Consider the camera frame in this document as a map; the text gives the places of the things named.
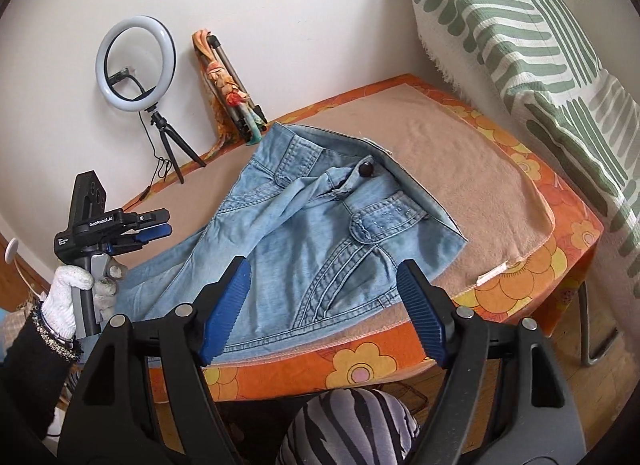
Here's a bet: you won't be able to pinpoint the orange floral tablecloth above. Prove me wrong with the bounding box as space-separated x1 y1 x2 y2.
120 74 606 403

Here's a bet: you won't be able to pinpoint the light blue denim pants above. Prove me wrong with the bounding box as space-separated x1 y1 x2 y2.
114 124 469 352

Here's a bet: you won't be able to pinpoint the beaded bracelet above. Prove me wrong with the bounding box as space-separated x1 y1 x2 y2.
31 301 84 362

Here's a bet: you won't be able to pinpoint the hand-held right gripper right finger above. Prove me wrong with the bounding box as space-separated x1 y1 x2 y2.
397 259 587 462

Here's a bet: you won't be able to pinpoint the folded grey tripod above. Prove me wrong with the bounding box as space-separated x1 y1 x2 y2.
206 34 269 143

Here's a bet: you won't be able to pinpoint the person's left forearm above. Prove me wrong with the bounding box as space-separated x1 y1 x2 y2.
0 317 83 442

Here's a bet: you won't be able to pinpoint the green striped white blanket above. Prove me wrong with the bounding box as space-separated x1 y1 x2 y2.
400 0 640 291

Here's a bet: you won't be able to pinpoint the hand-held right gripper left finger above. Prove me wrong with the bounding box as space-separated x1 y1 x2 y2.
59 256 251 462

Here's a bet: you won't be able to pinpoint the folded tripod with orange scarf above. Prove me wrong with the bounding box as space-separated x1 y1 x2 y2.
191 30 271 162

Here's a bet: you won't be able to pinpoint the black power cable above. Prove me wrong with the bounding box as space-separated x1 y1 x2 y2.
135 112 173 203

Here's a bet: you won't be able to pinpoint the person's left hand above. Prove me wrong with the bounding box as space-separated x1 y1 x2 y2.
40 255 127 342

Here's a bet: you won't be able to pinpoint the beige blanket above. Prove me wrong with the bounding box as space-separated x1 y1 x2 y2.
150 82 557 362

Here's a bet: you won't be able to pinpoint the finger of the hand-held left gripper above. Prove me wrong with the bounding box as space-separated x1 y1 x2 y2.
107 236 153 253
122 208 173 242

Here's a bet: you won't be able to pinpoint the person's zebra-patterned leg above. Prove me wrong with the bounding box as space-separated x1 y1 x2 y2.
275 387 422 465

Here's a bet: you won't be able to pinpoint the white ring light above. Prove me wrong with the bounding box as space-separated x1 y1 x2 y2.
95 14 177 111

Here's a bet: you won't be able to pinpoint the grey metal leg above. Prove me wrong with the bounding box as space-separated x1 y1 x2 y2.
579 272 622 370

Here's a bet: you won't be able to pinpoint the black mini tripod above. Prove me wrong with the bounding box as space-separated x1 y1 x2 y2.
149 109 207 184

